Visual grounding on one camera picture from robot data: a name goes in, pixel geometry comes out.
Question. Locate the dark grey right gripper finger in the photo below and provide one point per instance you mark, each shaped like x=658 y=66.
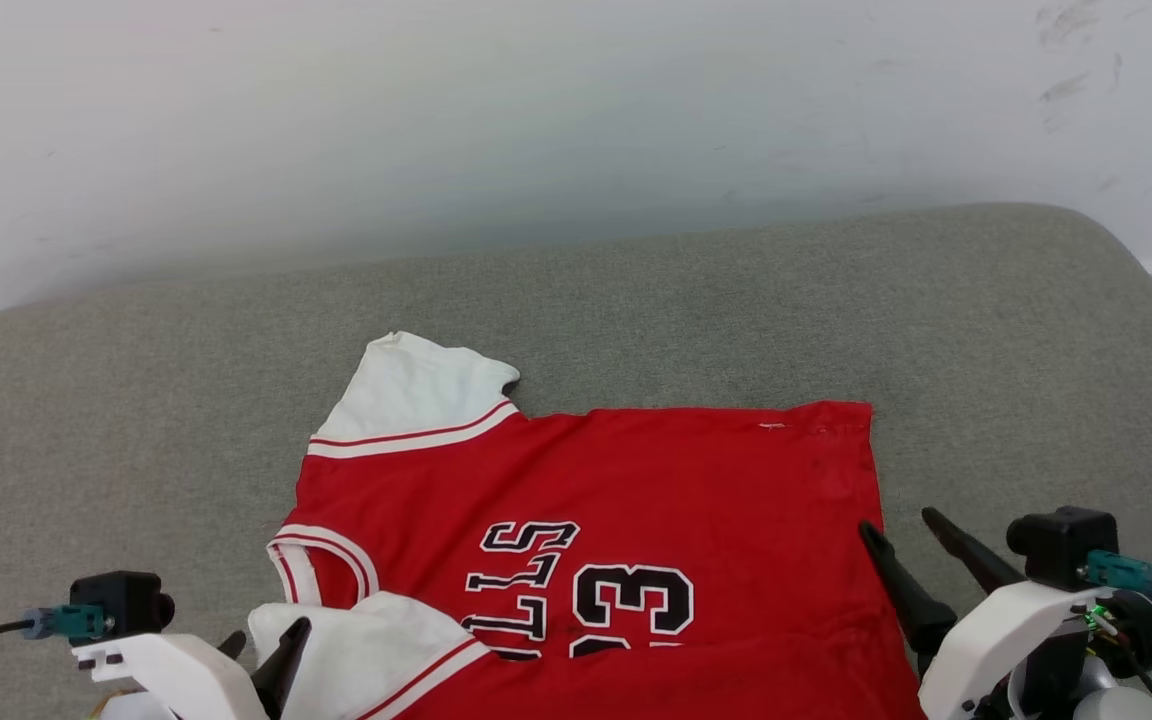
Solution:
x=911 y=600
x=971 y=555

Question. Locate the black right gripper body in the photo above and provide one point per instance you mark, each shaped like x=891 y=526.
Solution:
x=1141 y=635

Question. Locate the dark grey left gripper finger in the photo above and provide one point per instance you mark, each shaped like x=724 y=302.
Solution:
x=284 y=665
x=234 y=645

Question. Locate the red and white basketball jersey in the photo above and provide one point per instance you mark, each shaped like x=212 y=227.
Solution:
x=686 y=480

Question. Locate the teal right camera connector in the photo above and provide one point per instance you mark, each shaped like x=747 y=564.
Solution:
x=1126 y=573

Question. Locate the teal camera connector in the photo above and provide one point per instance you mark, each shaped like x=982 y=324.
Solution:
x=66 y=622
x=1126 y=573

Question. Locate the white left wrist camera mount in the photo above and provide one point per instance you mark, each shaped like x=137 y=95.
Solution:
x=176 y=675

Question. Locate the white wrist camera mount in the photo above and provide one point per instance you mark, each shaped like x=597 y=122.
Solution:
x=986 y=630
x=176 y=675

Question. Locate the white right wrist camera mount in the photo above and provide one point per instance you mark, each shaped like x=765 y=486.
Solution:
x=986 y=630

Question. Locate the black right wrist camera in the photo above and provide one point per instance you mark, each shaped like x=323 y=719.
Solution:
x=1061 y=545

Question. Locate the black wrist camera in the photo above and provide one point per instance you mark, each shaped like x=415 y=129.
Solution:
x=1061 y=545
x=126 y=600

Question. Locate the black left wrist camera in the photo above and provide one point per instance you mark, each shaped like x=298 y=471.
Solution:
x=126 y=600

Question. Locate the teal left camera connector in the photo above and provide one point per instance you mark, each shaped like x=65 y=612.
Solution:
x=66 y=622

